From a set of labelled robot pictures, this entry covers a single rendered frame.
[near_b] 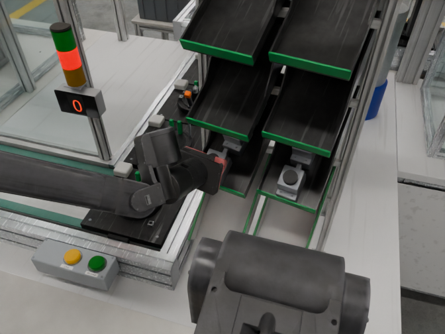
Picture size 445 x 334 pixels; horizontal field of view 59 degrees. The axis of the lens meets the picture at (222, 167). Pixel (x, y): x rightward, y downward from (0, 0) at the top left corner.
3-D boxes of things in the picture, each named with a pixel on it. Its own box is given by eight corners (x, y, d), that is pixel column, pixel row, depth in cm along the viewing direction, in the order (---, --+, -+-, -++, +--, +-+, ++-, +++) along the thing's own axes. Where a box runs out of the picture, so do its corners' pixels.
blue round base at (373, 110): (377, 124, 157) (388, 92, 146) (337, 117, 160) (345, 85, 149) (377, 102, 167) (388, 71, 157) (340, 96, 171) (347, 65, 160)
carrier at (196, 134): (194, 181, 122) (192, 152, 113) (123, 166, 126) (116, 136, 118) (217, 134, 138) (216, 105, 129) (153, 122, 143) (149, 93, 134)
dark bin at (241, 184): (245, 199, 85) (240, 187, 79) (193, 179, 89) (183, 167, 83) (291, 93, 93) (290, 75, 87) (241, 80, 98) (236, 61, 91)
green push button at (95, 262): (100, 274, 98) (99, 270, 97) (87, 270, 99) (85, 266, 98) (108, 261, 101) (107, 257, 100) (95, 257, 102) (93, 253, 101)
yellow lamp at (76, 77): (79, 88, 103) (75, 71, 99) (63, 85, 104) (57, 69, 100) (89, 78, 106) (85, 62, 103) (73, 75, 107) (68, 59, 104)
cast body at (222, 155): (221, 187, 87) (214, 175, 81) (204, 181, 88) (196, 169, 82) (236, 155, 89) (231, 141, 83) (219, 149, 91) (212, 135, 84)
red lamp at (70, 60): (75, 71, 99) (69, 54, 96) (57, 68, 100) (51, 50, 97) (85, 61, 103) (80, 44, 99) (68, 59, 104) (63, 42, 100)
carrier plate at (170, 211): (161, 248, 104) (161, 244, 103) (81, 228, 109) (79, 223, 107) (192, 185, 120) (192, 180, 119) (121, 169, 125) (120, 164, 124)
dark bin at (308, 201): (314, 215, 82) (315, 203, 76) (257, 193, 86) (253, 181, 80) (356, 104, 90) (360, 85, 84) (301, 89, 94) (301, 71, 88)
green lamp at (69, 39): (69, 53, 96) (63, 34, 92) (51, 50, 97) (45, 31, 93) (80, 44, 99) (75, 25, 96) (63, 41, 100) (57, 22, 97)
